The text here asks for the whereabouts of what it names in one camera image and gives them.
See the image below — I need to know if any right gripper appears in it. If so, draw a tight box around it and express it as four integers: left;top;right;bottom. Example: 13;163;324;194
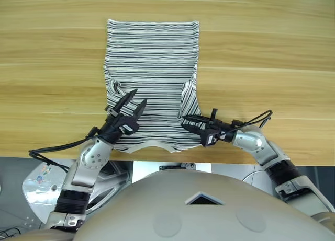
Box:
181;108;237;143

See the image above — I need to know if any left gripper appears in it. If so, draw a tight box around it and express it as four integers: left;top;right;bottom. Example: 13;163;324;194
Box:
97;88;148;146

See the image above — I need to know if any striped T-shirt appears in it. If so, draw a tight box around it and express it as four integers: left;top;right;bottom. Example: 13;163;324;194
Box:
102;18;203;155

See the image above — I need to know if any robot body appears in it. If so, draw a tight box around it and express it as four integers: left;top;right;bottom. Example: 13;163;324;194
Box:
7;169;335;241

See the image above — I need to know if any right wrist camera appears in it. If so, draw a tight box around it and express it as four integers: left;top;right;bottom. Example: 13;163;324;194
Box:
199;128;221;148

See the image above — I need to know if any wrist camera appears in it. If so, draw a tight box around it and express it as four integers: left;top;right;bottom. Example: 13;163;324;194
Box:
118;116;140;135
199;128;221;148

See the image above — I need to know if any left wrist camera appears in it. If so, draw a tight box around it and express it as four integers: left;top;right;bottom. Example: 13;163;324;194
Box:
118;116;140;135

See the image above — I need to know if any black cable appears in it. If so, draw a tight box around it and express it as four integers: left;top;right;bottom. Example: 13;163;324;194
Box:
230;109;273;129
28;125;119;174

